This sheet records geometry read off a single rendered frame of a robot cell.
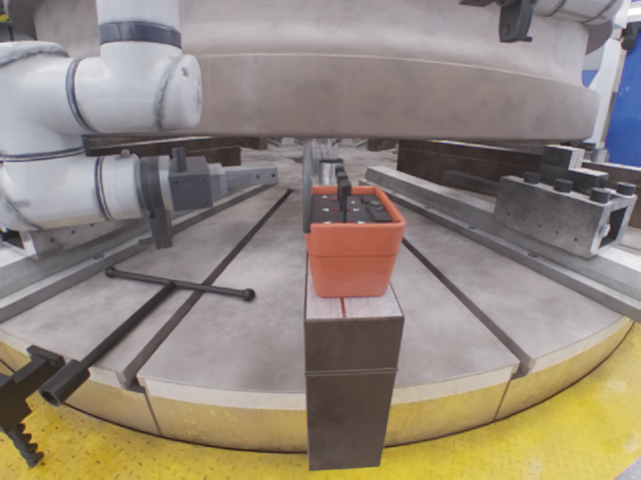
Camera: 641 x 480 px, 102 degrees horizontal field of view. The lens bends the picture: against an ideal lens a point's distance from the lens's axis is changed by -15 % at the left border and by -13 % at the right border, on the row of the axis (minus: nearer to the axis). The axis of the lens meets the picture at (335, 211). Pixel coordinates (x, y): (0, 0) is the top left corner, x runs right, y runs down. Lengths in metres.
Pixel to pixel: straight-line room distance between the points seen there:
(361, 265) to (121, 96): 0.35
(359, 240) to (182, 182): 0.23
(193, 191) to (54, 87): 0.18
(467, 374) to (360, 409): 0.43
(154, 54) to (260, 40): 0.84
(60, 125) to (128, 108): 0.09
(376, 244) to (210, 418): 0.77
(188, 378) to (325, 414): 0.44
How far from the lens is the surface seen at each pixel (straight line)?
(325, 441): 0.64
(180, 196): 0.41
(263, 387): 0.84
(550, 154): 1.55
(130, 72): 0.39
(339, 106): 1.04
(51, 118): 0.44
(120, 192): 0.44
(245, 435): 1.06
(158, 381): 0.94
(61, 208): 0.46
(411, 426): 1.06
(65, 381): 0.99
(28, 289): 1.44
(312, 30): 1.20
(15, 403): 1.15
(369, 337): 0.45
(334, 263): 0.42
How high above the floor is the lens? 0.96
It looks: 20 degrees down
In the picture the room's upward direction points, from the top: 1 degrees clockwise
